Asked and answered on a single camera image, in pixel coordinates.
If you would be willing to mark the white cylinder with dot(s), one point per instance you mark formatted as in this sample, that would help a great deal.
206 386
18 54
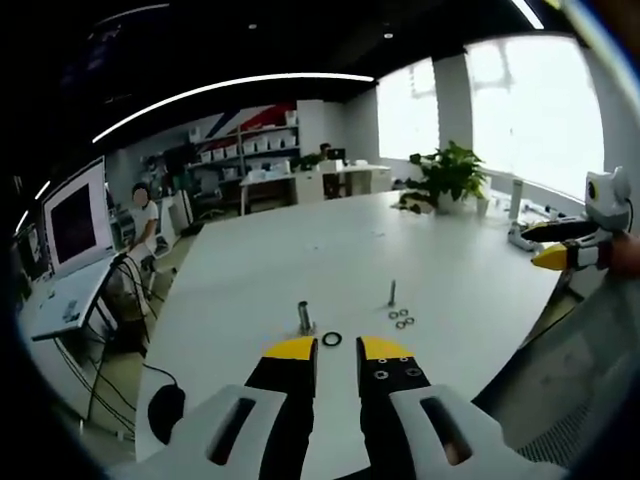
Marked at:
516 200

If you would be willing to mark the black computer mouse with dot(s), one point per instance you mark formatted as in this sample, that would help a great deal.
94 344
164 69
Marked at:
166 412

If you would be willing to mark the thin threaded stud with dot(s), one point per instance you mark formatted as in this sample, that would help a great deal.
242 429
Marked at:
391 295

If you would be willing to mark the person's right hand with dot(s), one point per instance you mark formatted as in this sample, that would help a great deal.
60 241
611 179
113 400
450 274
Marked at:
627 255

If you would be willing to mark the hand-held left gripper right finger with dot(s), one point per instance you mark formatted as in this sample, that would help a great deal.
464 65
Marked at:
390 400

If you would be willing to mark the white power strip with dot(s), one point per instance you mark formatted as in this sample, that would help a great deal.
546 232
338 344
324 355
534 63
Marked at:
522 239

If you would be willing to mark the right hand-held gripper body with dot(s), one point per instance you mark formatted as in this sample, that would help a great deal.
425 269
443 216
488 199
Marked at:
610 200

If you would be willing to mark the computer monitor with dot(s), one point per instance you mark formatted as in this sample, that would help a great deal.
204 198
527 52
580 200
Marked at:
75 220

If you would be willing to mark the storage shelf with white bins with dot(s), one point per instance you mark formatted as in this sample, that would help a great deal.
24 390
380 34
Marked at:
250 150

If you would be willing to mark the white side desk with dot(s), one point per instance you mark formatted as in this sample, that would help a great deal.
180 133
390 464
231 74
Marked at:
70 300

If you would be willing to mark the black washer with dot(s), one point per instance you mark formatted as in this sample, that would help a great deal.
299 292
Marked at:
326 340

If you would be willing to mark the white office desk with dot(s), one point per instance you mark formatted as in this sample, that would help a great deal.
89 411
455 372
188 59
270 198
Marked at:
310 182

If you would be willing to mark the thick threaded stud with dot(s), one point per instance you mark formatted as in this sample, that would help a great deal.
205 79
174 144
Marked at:
303 316

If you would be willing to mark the grey mesh chair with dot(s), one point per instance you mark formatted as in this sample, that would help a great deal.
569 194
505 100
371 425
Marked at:
575 380

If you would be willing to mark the green potted plant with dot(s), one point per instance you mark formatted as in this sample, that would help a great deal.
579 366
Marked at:
450 172

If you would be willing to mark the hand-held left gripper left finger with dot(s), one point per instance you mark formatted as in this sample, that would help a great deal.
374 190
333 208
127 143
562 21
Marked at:
280 400

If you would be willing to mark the curved ceiling light strip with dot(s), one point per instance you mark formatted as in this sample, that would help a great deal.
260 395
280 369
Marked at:
225 97

